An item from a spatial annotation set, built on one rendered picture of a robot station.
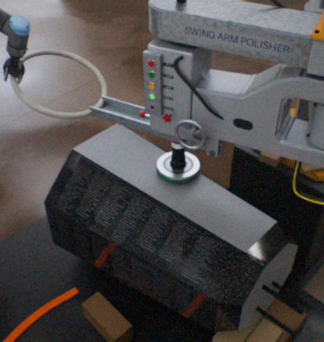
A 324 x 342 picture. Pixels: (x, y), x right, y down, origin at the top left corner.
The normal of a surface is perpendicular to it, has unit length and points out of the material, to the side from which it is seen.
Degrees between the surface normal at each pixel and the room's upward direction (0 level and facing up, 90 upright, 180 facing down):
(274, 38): 90
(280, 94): 90
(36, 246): 0
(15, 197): 0
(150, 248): 45
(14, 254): 0
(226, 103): 90
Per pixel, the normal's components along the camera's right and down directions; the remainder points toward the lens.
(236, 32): -0.44, 0.58
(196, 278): -0.46, -0.20
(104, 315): 0.00, -0.77
